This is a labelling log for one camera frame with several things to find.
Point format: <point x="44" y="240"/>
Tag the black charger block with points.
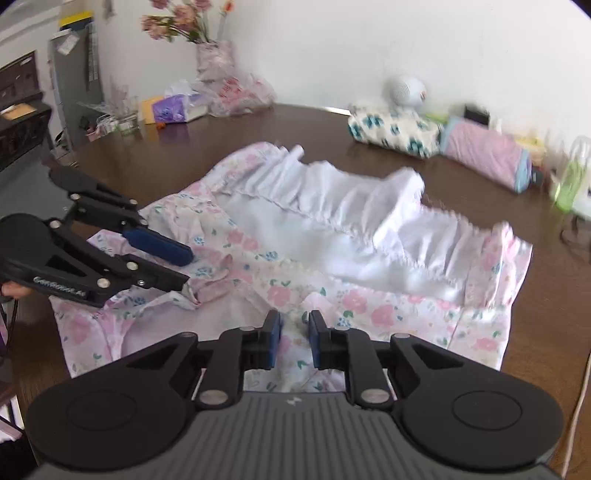
<point x="475" y="115"/>

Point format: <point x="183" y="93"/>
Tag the clear plastic bag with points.
<point x="240" y="94"/>

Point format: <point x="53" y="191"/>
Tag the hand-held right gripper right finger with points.
<point x="316" y="341"/>

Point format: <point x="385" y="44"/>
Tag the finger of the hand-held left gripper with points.
<point x="161" y="279"/>
<point x="157" y="247"/>

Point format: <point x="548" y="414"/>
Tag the yellow packet stack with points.
<point x="531" y="144"/>

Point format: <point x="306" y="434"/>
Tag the black cabinet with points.
<point x="23" y="138"/>

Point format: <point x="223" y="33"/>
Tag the grey metal cabinet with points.
<point x="74" y="83"/>

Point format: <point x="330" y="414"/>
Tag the small black box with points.
<point x="537" y="175"/>

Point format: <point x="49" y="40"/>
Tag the purple tissue pack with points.
<point x="173" y="108"/>

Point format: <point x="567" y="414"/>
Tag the drinking glass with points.
<point x="128" y="122"/>

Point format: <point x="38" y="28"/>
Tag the yellow box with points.
<point x="74" y="21"/>

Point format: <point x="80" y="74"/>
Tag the green spray bottle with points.
<point x="572" y="184"/>

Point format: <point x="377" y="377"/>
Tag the round white speaker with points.
<point x="406" y="91"/>

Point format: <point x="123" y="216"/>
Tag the dried rose bouquet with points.
<point x="184" y="18"/>

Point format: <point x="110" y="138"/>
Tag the yellow pack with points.
<point x="148" y="110"/>

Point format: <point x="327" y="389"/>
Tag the white blue-flowered folded cloth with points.
<point x="392" y="129"/>

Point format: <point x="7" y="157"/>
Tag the green package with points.
<point x="436" y="119"/>

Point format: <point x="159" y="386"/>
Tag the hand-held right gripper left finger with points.
<point x="274" y="341"/>

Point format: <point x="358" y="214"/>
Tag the pink floral garment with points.
<point x="369" y="221"/>

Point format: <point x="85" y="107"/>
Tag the pink folded cloth blue trim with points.
<point x="485" y="152"/>

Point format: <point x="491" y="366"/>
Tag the wrapped flower vase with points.
<point x="214" y="60"/>

